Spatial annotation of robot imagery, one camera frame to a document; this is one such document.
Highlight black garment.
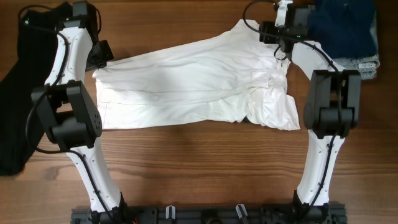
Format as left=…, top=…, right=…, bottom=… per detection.
left=0, top=1, right=75, bottom=177

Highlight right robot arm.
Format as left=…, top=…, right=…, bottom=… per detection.
left=258, top=22, right=361, bottom=222

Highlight blue folded shirt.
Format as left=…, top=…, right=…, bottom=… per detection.
left=308, top=0, right=377, bottom=58

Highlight white t-shirt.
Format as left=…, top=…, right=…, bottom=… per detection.
left=93, top=20, right=300, bottom=131

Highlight folded light denim jeans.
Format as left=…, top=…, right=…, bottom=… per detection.
left=334, top=13, right=380, bottom=80

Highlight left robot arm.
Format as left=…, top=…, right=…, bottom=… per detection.
left=28, top=16, right=134, bottom=223

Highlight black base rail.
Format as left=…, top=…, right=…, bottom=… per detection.
left=70, top=203, right=348, bottom=224

